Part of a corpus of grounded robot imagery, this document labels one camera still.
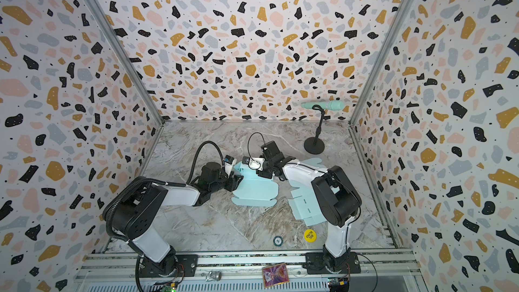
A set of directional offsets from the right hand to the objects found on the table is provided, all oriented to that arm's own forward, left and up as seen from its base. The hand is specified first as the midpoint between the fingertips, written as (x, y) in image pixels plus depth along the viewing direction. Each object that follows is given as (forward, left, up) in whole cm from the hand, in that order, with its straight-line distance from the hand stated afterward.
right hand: (259, 160), depth 94 cm
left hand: (-5, +8, -3) cm, 10 cm away
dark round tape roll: (-32, -9, -8) cm, 35 cm away
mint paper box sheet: (-11, +2, -8) cm, 14 cm away
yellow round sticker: (-30, -22, -9) cm, 38 cm away
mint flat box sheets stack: (-17, -21, -9) cm, 28 cm away
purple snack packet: (-44, -8, -7) cm, 45 cm away
